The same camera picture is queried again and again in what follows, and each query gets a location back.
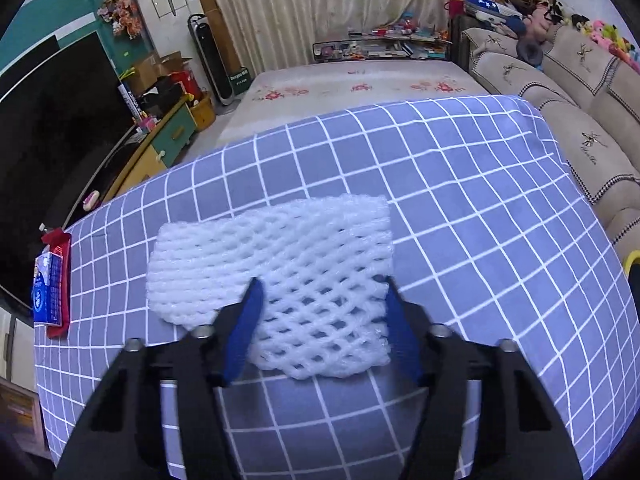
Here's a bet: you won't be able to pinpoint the beige patterned curtain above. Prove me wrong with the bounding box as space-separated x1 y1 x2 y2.
200 0 501 79

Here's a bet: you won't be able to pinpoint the blue checked tablecloth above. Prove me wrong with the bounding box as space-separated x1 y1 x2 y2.
32 95 633 480

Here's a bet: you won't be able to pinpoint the large black television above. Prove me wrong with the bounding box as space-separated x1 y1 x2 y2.
0 30 134 306

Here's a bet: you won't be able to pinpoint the white foam net sleeve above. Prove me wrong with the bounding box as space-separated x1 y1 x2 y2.
146 194 394 380

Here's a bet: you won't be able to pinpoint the floral bed mattress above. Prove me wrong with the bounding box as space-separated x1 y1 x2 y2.
217 60 489 147

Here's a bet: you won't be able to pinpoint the white plastic drawer unit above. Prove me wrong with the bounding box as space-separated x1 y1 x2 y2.
0 305 47 461

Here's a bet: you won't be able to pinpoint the hanging flower decoration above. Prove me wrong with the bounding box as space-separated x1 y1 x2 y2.
97 0 141 40

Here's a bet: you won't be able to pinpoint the small green box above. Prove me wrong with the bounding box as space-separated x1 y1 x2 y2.
227 66 251 97

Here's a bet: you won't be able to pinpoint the low cluttered shelf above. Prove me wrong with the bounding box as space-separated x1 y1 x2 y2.
312 26 454 64

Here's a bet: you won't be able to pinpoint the beige embroidered sofa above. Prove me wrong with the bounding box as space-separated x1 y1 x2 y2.
452 25 640 261

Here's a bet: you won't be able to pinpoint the black tower fan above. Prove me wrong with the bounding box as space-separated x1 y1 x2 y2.
187 12 236 107

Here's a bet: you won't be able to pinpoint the pile of plush toys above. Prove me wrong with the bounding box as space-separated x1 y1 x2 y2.
520 0 640 73

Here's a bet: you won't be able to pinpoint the yellow bucket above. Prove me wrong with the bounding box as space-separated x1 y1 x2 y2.
190 92 217 131

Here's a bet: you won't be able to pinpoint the open cardboard boxes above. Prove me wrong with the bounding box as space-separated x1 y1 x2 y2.
127 52 194 97

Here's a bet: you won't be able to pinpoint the green and yellow television cabinet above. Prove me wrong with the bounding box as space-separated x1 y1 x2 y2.
65 102 199 222

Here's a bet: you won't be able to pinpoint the red tray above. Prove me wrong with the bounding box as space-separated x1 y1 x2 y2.
40 230 73 342

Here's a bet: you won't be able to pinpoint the blue starred bag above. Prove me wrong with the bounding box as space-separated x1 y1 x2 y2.
462 0 527 27

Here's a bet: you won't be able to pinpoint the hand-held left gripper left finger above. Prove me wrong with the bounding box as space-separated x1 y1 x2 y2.
52 276 266 480

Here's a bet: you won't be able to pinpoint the blue tissue pack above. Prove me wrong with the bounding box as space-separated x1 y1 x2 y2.
32 252 64 324

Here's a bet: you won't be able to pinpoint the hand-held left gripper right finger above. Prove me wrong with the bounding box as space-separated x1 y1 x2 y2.
382 277 583 480

